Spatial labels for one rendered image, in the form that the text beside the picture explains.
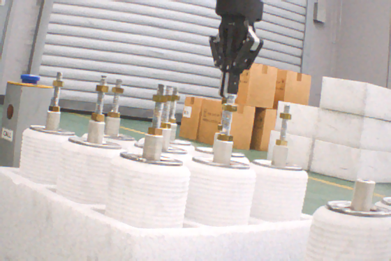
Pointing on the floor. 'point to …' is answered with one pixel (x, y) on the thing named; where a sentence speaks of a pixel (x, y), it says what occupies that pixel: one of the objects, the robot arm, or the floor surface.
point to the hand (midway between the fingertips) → (229, 85)
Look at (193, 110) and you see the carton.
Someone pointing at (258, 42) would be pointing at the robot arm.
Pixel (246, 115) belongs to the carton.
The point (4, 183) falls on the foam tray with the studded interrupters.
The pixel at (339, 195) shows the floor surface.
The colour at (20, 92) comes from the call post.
